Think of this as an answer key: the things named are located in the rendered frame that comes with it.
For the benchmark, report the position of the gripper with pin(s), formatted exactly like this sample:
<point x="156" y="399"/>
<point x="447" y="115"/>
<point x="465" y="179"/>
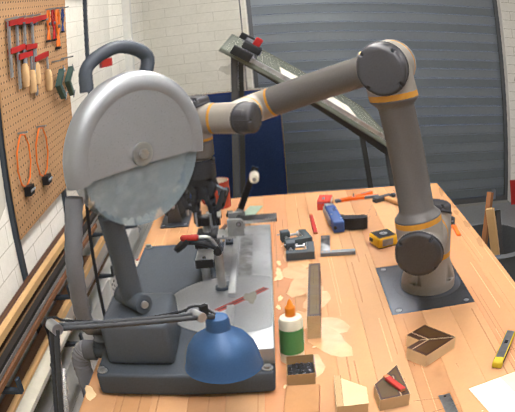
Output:
<point x="207" y="172"/>

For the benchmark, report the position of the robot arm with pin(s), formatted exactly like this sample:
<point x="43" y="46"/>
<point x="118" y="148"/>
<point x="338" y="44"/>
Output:
<point x="394" y="142"/>

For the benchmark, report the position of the black clamp with red grip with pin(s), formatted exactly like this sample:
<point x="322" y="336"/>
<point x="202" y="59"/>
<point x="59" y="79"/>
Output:
<point x="199" y="240"/>

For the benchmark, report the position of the grey flip stop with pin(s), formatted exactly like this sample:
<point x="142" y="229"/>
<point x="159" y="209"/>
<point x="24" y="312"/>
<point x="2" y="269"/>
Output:
<point x="236" y="226"/>

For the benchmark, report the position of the pale round saw blade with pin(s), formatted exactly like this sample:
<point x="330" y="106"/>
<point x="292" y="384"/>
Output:
<point x="141" y="197"/>

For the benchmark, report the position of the dark grey bench clamp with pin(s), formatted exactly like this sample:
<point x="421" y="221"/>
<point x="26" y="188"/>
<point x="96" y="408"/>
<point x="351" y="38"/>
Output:
<point x="299" y="247"/>

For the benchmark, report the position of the grey mitre saw body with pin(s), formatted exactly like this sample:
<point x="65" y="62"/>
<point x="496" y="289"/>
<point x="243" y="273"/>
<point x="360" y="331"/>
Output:
<point x="154" y="309"/>

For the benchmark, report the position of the basswood moulding blank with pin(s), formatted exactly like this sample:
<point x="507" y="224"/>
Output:
<point x="314" y="300"/>

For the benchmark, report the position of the red saw trigger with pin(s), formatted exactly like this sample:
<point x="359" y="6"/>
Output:
<point x="106" y="62"/>

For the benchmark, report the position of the red bar clamp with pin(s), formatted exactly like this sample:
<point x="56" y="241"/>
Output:
<point x="11" y="47"/>
<point x="20" y="64"/>

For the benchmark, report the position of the red tin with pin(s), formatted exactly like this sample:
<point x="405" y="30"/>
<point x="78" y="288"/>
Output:
<point x="224" y="189"/>

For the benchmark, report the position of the black lever with white knob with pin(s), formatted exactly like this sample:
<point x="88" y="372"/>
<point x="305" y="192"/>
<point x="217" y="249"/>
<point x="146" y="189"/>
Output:
<point x="247" y="191"/>

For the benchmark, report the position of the blue cupboard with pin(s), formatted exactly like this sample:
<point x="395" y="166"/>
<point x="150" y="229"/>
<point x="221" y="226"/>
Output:
<point x="274" y="163"/>

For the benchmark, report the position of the long red pencil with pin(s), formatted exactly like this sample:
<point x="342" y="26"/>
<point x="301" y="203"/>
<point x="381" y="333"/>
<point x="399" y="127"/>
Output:
<point x="313" y="223"/>

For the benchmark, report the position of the small red box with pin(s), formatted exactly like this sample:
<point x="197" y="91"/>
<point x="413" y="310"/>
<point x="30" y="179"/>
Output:
<point x="324" y="199"/>

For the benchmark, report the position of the blue hand tool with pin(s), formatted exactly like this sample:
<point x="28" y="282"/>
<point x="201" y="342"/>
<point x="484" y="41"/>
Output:
<point x="334" y="218"/>

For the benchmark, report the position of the grey try square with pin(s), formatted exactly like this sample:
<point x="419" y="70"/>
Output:
<point x="336" y="251"/>

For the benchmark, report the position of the black block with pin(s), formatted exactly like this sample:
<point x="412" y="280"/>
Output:
<point x="355" y="221"/>

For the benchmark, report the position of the blue desk lamp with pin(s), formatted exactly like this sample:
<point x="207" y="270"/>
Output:
<point x="222" y="352"/>

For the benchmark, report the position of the green glue bottle orange cap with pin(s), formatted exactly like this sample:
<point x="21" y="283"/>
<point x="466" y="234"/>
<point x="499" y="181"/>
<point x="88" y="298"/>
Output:
<point x="291" y="333"/>

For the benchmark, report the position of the green sanding block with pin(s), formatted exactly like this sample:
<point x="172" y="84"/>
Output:
<point x="70" y="80"/>
<point x="60" y="84"/>

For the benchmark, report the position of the yellow tape measure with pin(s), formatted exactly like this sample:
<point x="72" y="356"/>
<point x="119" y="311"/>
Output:
<point x="384" y="239"/>

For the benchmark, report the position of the small cardboard box of screws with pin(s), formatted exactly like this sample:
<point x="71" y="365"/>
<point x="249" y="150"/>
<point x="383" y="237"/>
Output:
<point x="301" y="369"/>

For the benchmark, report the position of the brown pegboard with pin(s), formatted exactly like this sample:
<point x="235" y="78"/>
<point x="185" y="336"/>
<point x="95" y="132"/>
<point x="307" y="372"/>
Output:
<point x="25" y="116"/>

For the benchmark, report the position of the plain cardboard box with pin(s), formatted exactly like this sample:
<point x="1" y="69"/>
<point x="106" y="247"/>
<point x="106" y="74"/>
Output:
<point x="302" y="399"/>

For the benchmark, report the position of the pale wood block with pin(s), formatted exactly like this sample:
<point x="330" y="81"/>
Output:
<point x="351" y="393"/>

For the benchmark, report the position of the grey roller shutter door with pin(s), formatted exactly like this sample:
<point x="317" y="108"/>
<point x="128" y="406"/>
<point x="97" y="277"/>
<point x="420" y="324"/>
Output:
<point x="454" y="129"/>

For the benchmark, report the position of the short red pencil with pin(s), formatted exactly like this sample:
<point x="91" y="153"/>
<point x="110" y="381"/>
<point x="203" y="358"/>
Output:
<point x="394" y="381"/>

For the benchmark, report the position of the wooden offcut strips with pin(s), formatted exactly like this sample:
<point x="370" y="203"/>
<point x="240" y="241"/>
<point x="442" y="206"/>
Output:
<point x="492" y="227"/>

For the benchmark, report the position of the black waste bin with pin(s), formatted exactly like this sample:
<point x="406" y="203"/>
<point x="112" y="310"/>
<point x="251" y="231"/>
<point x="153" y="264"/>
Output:
<point x="512" y="253"/>

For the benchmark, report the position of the grey steel ruler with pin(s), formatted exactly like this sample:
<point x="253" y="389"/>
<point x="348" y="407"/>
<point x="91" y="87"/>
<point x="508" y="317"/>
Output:
<point x="449" y="404"/>

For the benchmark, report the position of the yellow utility knife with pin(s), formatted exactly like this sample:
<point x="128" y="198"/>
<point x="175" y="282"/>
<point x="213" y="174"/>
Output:
<point x="504" y="349"/>

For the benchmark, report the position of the white paper sheet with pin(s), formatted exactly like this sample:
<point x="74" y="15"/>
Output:
<point x="504" y="393"/>

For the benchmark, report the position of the grey stop rail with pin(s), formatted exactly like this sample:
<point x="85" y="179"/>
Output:
<point x="257" y="217"/>

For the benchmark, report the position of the grey slanted panel saw frame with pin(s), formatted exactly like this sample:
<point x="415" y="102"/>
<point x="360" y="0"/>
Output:
<point x="338" y="107"/>

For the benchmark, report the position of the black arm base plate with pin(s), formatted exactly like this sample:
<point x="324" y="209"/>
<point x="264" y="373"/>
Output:
<point x="390" y="296"/>

